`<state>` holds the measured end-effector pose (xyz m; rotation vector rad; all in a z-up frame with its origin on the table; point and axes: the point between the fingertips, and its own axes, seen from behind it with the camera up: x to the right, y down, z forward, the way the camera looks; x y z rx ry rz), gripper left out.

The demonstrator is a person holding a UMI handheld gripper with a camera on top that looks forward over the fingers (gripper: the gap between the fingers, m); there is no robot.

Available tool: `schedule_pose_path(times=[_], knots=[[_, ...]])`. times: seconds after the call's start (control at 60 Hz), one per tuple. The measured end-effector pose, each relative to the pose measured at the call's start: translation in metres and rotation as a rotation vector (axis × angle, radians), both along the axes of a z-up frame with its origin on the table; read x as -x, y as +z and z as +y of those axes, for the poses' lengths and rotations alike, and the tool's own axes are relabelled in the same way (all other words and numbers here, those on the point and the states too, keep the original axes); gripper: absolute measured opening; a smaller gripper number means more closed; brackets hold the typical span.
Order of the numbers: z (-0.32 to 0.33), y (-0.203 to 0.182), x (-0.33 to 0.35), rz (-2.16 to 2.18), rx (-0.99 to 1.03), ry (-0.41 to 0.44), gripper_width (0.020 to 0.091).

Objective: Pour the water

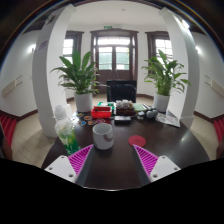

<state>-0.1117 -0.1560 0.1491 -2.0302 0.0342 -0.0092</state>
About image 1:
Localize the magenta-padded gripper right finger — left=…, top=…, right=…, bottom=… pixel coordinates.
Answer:
left=133, top=144, right=182, bottom=183

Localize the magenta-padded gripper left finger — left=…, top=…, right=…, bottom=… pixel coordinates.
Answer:
left=44, top=143, right=95, bottom=184

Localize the flat round red coaster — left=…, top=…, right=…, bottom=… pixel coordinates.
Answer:
left=128, top=134, right=147, bottom=148

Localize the clear green-labelled drink bottle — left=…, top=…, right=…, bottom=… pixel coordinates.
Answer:
left=53, top=104, right=81, bottom=157

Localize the white ceramic mug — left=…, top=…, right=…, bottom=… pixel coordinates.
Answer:
left=92, top=122, right=115, bottom=151

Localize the printed paper magazine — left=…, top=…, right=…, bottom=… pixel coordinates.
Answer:
left=155, top=112, right=182, bottom=129

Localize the black rectangular case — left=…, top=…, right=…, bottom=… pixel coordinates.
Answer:
left=113, top=115, right=133, bottom=125

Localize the red plastic box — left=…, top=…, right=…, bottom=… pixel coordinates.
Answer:
left=90, top=105, right=113, bottom=120

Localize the green notebook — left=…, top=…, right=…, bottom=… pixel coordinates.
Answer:
left=132, top=102, right=147, bottom=113

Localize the dark wooden tea tray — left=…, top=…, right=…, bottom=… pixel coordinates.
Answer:
left=114, top=99, right=137, bottom=117

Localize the black office chair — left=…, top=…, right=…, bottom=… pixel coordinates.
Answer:
left=106, top=79, right=138, bottom=104

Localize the potted peace lily white pot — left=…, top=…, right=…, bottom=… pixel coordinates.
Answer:
left=141, top=48, right=192, bottom=114
left=50, top=49, right=101, bottom=114

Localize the dark wooden double door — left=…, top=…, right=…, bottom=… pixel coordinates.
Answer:
left=90, top=28, right=139, bottom=94

